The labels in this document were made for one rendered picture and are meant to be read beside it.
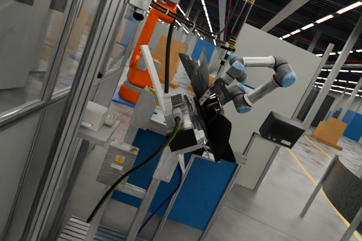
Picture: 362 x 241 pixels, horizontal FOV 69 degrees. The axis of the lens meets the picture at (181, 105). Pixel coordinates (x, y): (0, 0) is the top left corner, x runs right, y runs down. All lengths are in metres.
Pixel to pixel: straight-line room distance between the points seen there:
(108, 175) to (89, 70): 0.59
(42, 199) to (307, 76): 3.22
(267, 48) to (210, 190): 2.00
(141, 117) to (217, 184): 1.03
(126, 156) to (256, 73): 2.44
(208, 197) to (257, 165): 1.73
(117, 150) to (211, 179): 1.00
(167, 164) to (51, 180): 0.57
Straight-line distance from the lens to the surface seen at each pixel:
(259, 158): 3.83
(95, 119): 1.39
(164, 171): 1.50
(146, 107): 1.38
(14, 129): 1.10
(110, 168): 1.44
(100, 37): 1.11
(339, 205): 3.25
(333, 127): 13.93
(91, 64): 1.13
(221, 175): 2.16
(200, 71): 1.26
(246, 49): 3.43
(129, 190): 1.61
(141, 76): 5.30
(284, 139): 2.13
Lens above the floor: 1.42
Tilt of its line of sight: 11 degrees down
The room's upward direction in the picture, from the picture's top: 23 degrees clockwise
